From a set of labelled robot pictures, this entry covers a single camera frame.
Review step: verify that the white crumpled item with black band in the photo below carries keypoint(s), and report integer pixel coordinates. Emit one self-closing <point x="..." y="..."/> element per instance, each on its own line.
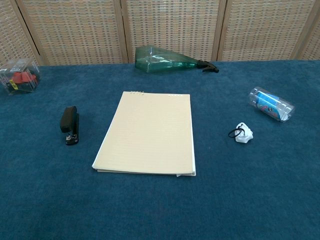
<point x="243" y="133"/>

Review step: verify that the cream lined paper pad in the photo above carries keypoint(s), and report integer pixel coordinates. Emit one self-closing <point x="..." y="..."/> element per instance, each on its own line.
<point x="147" y="132"/>

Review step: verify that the clear tube with blue pack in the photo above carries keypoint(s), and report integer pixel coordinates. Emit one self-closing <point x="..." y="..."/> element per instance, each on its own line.
<point x="271" y="104"/>

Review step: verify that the black stapler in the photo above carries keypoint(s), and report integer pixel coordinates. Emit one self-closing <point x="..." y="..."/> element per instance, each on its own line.
<point x="68" y="120"/>

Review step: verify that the blue carpet table cover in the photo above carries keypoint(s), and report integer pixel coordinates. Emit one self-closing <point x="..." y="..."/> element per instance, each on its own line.
<point x="160" y="195"/>

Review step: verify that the clear box with red item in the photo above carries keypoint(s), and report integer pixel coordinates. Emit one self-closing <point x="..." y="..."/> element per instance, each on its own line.
<point x="20" y="76"/>

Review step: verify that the green plastic spray bottle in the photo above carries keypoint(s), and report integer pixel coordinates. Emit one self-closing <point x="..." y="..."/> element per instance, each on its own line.
<point x="160" y="61"/>

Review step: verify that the woven folding screen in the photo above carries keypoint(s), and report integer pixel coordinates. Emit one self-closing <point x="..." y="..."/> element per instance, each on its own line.
<point x="175" y="27"/>

